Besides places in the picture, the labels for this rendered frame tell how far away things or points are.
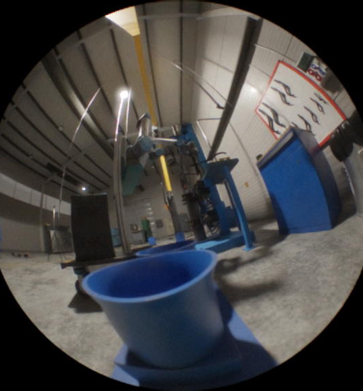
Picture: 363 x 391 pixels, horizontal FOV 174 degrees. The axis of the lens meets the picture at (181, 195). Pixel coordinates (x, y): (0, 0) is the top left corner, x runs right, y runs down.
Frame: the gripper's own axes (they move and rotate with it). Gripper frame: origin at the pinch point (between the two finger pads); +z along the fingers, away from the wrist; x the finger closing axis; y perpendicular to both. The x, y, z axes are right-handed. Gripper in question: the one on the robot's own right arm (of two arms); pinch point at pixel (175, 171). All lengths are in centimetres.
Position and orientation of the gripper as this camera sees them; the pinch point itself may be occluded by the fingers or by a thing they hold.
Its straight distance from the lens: 154.1
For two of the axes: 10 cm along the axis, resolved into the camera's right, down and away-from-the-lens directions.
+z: 4.5, 8.9, 1.1
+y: -6.0, 3.8, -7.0
